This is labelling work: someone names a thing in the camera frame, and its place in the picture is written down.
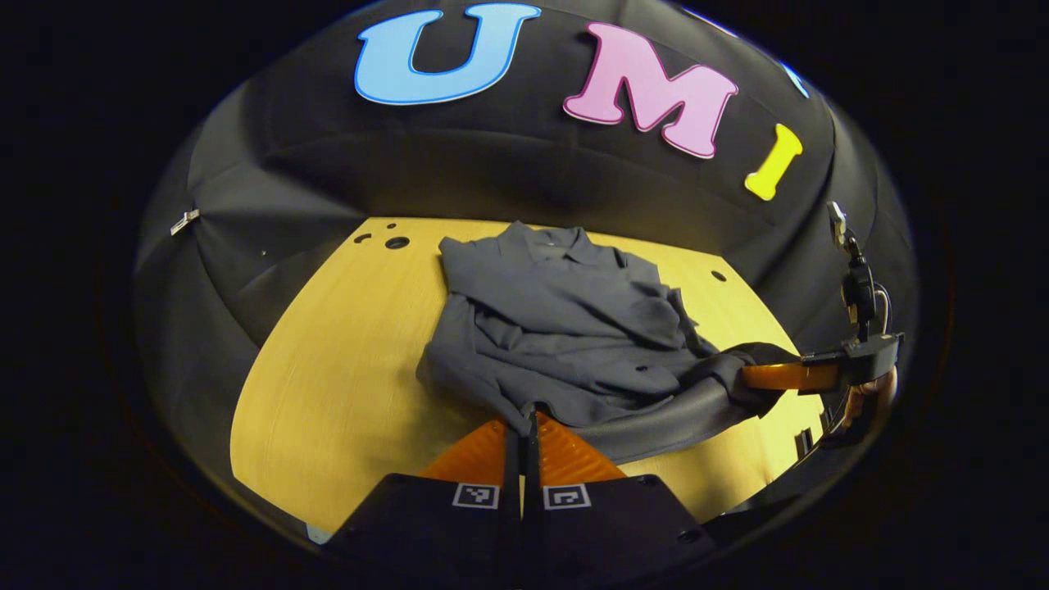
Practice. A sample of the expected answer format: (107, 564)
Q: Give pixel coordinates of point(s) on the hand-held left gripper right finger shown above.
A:
(606, 516)

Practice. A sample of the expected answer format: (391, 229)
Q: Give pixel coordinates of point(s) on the black table edge bracket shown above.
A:
(805, 442)

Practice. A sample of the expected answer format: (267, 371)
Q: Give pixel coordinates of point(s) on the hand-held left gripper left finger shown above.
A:
(459, 516)

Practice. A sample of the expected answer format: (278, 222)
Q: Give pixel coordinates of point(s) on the black backdrop cloth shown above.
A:
(328, 164)

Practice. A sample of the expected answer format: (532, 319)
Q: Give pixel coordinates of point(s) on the grey collared shirt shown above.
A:
(565, 328)

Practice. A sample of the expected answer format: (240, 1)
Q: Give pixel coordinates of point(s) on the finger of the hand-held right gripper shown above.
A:
(791, 377)

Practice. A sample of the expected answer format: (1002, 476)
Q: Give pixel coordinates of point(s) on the silver cloth clip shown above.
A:
(184, 222)

